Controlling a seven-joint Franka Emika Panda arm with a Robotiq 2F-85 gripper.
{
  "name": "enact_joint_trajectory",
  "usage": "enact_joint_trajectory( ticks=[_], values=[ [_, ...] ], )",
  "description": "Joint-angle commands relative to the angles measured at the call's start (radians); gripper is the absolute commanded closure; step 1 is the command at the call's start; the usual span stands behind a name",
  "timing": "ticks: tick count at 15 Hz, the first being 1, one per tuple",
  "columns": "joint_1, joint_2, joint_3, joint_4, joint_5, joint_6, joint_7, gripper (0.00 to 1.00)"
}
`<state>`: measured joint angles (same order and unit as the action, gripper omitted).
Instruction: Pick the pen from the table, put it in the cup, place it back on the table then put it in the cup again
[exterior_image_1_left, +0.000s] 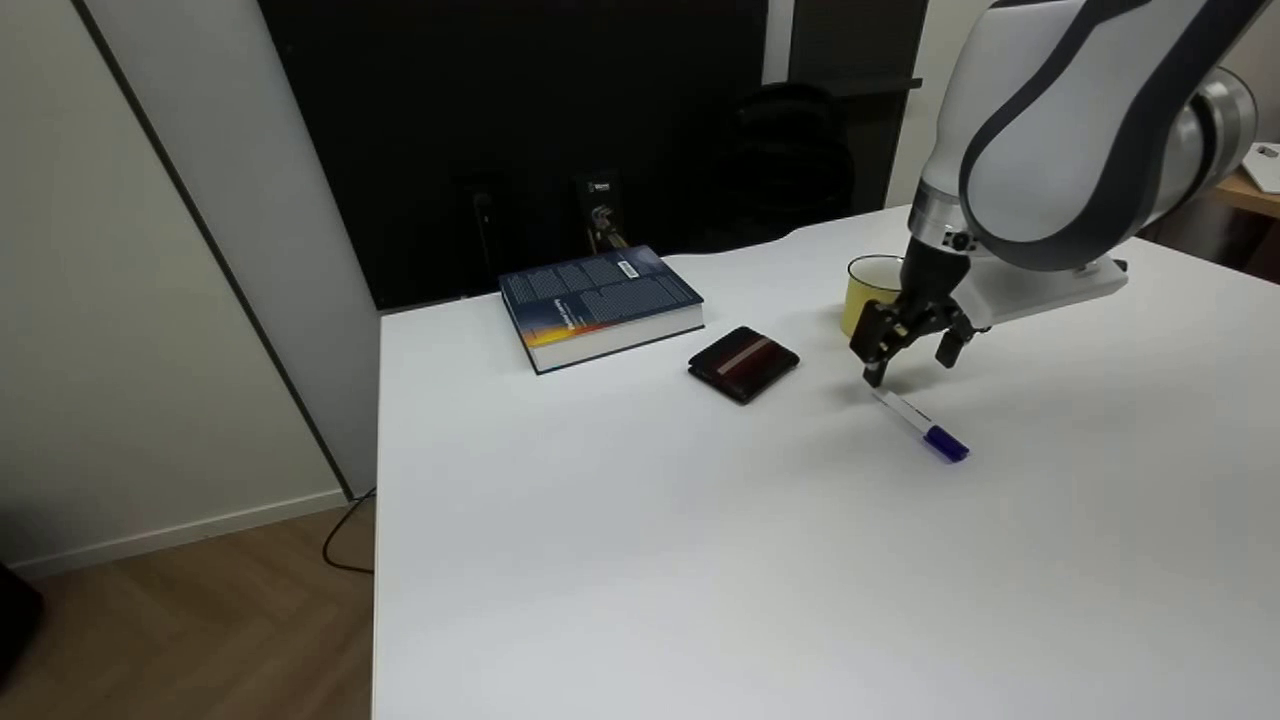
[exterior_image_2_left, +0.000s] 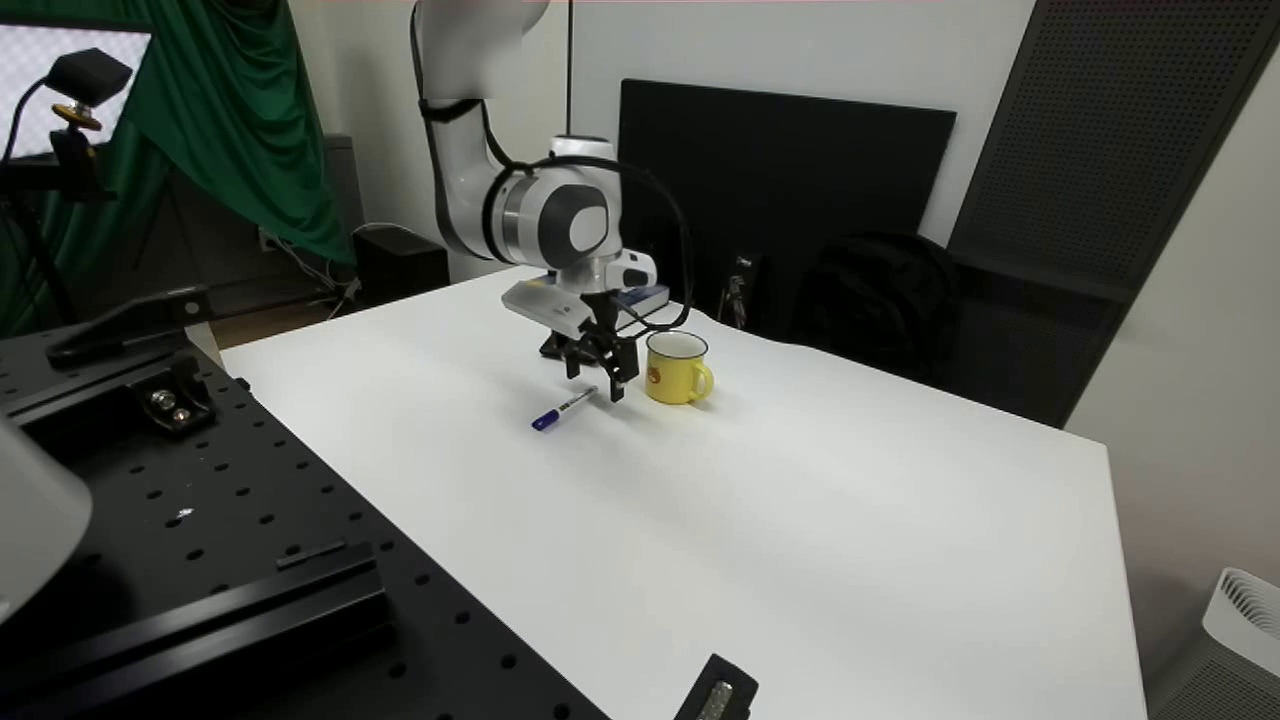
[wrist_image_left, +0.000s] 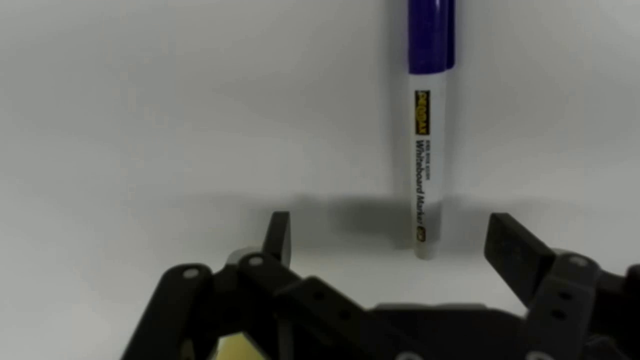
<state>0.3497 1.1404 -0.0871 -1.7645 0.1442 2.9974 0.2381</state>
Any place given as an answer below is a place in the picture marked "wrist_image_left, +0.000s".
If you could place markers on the yellow enamel mug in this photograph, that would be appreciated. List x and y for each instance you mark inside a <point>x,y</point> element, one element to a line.
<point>232,349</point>

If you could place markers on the blue cap whiteboard marker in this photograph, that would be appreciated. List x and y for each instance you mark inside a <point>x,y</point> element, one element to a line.
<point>426,133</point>

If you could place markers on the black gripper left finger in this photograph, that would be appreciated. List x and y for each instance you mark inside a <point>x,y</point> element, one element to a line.
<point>277,232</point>

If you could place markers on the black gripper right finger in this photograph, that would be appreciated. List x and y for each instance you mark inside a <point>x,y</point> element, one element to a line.
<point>516,253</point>

